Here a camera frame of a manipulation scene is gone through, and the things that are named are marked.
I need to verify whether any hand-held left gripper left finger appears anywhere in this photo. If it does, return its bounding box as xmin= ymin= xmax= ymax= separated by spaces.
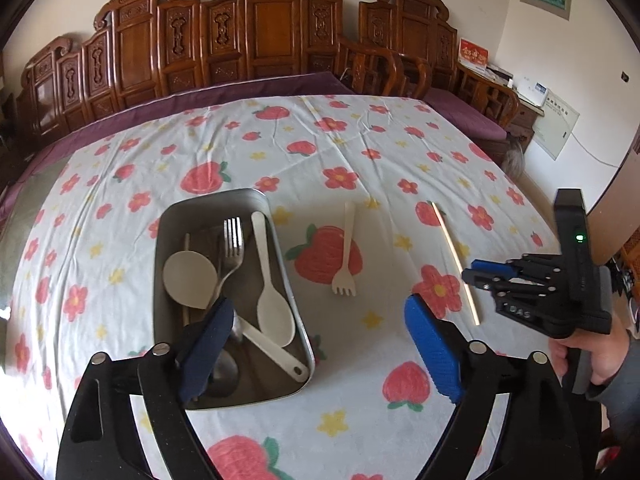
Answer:
xmin=55 ymin=297 xmax=237 ymax=480

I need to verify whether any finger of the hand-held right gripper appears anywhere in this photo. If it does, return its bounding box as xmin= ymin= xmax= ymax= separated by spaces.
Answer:
xmin=471 ymin=254 xmax=567 ymax=287
xmin=461 ymin=268 xmax=562 ymax=303

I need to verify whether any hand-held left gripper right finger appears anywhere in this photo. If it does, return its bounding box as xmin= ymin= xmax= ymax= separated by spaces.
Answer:
xmin=403 ymin=294 xmax=586 ymax=480

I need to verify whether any wooden chopstick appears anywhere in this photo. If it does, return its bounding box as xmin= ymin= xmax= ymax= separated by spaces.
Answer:
xmin=430 ymin=201 xmax=482 ymax=326

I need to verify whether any metal spoon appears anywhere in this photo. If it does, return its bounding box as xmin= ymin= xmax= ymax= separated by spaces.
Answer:
xmin=207 ymin=310 xmax=247 ymax=397

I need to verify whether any white rice paddle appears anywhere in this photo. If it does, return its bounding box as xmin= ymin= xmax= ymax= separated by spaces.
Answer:
xmin=163 ymin=248 xmax=310 ymax=380

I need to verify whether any cream spoon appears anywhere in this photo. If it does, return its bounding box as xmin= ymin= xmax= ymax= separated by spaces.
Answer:
xmin=250 ymin=210 xmax=297 ymax=349

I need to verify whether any metal fork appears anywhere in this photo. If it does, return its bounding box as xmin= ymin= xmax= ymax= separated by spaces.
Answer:
xmin=212 ymin=216 xmax=246 ymax=307

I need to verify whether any cream fork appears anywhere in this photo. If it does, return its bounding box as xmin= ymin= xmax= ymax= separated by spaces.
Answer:
xmin=331 ymin=202 xmax=359 ymax=298

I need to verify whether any metal tray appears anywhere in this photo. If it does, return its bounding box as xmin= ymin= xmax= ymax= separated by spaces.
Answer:
xmin=152 ymin=188 xmax=317 ymax=412

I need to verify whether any person's right forearm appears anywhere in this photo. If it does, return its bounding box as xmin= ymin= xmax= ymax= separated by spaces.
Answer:
xmin=582 ymin=345 xmax=640 ymax=480

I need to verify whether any person's right hand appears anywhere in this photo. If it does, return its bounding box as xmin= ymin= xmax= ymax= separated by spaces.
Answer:
xmin=547 ymin=309 xmax=633 ymax=388

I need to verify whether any grey fluffy thing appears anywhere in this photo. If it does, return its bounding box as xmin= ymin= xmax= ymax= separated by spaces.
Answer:
xmin=501 ymin=136 xmax=527 ymax=180

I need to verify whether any wooden side table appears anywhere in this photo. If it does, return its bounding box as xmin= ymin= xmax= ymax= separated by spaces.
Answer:
xmin=514 ymin=97 xmax=539 ymax=152

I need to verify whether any purple seat cushion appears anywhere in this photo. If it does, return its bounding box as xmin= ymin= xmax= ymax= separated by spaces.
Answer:
xmin=424 ymin=87 xmax=509 ymax=142

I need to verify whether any white router box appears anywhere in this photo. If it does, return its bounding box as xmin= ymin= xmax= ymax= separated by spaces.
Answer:
xmin=514 ymin=77 xmax=549 ymax=107

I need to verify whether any stack of papers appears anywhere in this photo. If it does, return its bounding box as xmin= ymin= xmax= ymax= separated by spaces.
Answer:
xmin=484 ymin=62 xmax=514 ymax=87

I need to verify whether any red box on side table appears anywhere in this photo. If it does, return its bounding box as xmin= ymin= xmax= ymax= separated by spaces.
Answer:
xmin=458 ymin=38 xmax=489 ymax=67

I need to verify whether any carved wooden armchair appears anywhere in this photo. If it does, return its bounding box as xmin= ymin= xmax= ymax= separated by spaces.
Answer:
xmin=337 ymin=0 xmax=521 ymax=162

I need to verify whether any large carved wooden sofa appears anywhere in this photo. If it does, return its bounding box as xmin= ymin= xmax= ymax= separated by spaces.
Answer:
xmin=14 ymin=0 xmax=352 ymax=147

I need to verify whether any white cable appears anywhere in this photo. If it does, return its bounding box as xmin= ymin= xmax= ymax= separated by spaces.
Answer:
xmin=570 ymin=127 xmax=622 ymax=169

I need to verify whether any white wall panel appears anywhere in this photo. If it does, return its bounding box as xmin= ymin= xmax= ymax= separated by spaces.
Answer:
xmin=530 ymin=91 xmax=581 ymax=162

